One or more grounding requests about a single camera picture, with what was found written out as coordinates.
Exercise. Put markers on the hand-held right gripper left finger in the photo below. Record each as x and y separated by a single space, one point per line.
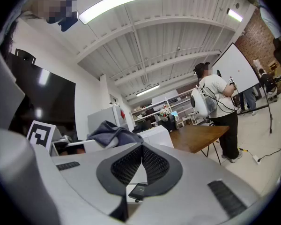
89 172

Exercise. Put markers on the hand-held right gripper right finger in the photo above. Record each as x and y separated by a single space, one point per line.
196 172

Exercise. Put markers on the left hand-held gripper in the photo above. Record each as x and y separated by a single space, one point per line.
41 135

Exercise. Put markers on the dark blue cleaning cloth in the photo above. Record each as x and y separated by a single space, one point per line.
112 131

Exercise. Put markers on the gray refrigerator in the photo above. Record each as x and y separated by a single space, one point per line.
103 119

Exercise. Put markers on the brown wooden table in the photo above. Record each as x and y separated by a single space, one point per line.
196 135

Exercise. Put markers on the black phone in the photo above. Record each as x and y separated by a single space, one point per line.
138 191

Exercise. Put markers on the white shelving rack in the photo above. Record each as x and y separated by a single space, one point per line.
140 112

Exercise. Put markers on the white floor power strip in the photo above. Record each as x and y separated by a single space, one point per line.
256 159

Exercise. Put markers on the large black monitor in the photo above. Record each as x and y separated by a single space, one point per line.
49 95

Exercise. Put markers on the white dome backpack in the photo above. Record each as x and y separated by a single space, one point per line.
200 102

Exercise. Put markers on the long ceiling light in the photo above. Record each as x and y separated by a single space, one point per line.
117 2
147 90
234 15

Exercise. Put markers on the black stand pole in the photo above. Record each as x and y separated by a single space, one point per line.
270 128

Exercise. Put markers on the black head-worn camera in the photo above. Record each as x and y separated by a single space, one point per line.
69 23

